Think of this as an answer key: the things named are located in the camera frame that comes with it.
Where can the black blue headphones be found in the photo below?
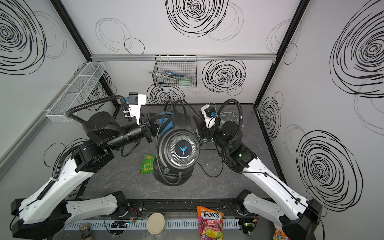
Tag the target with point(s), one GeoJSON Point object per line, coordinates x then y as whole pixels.
{"type": "Point", "coordinates": [177, 147]}

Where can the blue handled tool in basket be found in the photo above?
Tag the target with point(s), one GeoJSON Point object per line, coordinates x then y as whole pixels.
{"type": "Point", "coordinates": [173, 75]}

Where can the small dark jar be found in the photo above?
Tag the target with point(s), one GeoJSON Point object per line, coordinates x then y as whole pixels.
{"type": "Point", "coordinates": [85, 232]}

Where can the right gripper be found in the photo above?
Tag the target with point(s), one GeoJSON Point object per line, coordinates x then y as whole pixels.
{"type": "Point", "coordinates": [207, 133]}

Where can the mint green headphones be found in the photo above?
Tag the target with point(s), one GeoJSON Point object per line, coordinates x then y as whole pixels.
{"type": "Point", "coordinates": [204, 138]}

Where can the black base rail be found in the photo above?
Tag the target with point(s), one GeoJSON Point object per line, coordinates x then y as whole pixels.
{"type": "Point", "coordinates": [180, 205]}

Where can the green snack bag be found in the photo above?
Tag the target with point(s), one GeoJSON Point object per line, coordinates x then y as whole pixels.
{"type": "Point", "coordinates": [147, 165]}

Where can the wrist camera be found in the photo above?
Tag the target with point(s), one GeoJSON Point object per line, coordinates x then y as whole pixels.
{"type": "Point", "coordinates": [209, 113]}
{"type": "Point", "coordinates": [134, 102]}

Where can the green item in basket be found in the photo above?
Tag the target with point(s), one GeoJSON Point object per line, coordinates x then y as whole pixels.
{"type": "Point", "coordinates": [185, 82]}

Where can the white wire shelf basket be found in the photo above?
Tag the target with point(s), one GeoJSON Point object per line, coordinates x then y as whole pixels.
{"type": "Point", "coordinates": [83, 87]}

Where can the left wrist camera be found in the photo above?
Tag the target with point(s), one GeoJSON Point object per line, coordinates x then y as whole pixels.
{"type": "Point", "coordinates": [134, 102]}

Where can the Fox's fruits candy bag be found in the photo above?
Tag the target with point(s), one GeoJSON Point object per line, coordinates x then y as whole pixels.
{"type": "Point", "coordinates": [210, 224]}

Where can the orange snack bag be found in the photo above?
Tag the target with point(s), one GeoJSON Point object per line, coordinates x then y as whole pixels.
{"type": "Point", "coordinates": [279, 234]}

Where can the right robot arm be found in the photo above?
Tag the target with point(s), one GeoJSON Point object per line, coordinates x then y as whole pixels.
{"type": "Point", "coordinates": [240, 159]}

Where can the round beige lid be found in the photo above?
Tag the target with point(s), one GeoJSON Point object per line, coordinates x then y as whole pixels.
{"type": "Point", "coordinates": [156, 224]}

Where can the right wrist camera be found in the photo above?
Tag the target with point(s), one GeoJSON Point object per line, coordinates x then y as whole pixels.
{"type": "Point", "coordinates": [209, 113]}

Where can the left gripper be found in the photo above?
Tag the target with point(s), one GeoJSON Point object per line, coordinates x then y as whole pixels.
{"type": "Point", "coordinates": [148, 130]}

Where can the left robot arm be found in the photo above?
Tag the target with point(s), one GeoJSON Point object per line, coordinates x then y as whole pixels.
{"type": "Point", "coordinates": [48, 211]}

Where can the aluminium wall rail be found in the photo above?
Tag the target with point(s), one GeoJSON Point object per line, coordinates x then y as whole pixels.
{"type": "Point", "coordinates": [183, 57]}

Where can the black wire basket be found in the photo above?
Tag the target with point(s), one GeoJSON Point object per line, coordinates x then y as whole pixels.
{"type": "Point", "coordinates": [185, 68]}

